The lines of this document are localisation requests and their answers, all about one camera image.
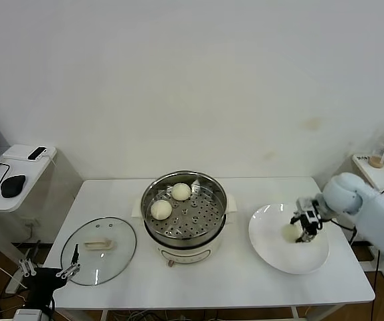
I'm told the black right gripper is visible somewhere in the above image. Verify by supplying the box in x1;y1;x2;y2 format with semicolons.
290;197;326;243

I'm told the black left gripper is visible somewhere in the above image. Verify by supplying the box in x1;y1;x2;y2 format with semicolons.
19;240;80;310

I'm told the white steamed baozi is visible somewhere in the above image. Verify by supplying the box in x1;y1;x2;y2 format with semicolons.
150;199;173;221
281;223;302;243
171;183;192;201

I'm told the stainless steel steamer basket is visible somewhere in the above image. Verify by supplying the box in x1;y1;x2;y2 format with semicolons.
140;171;229;247

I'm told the white round plate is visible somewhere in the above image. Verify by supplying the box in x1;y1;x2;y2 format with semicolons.
248;203;330;276

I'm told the white side table with laptop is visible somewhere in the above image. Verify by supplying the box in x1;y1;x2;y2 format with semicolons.
0;144;59;295

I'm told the black computer mouse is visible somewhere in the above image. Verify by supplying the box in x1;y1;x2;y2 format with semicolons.
0;174;27;199

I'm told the white side table with cup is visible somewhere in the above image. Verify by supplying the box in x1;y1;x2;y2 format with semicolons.
351;154;384;292

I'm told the black and white handheld device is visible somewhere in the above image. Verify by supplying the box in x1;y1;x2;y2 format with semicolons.
27;146;48;162

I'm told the flat white box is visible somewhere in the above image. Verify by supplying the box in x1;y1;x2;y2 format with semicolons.
3;146;51;163

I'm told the cream electric cooking pot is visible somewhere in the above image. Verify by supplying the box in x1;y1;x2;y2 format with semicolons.
131;193;239;268

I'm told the glass lid with cream handle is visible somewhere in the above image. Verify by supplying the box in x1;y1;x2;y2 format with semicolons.
60;217;138;287

